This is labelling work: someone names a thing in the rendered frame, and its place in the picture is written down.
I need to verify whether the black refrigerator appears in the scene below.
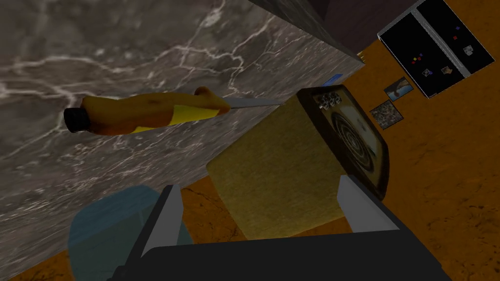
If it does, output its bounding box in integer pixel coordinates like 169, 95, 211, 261
376, 0, 496, 99

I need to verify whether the yellow handled knife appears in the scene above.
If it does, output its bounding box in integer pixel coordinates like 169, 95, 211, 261
63, 86, 285, 137

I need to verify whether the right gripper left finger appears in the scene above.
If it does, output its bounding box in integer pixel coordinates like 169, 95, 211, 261
124, 183, 184, 268

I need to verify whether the grey wall picture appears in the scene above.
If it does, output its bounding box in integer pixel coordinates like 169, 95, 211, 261
370, 100, 405, 130

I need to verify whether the blue stool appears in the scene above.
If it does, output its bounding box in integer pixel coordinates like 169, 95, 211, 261
67, 184, 195, 281

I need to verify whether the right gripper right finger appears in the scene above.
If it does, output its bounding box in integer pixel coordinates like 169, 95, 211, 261
336, 174, 401, 234

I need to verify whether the blue wall picture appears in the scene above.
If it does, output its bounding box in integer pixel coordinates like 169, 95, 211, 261
384, 76, 415, 103

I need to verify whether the olive fabric armchair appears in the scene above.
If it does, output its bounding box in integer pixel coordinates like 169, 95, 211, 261
206, 84, 391, 240

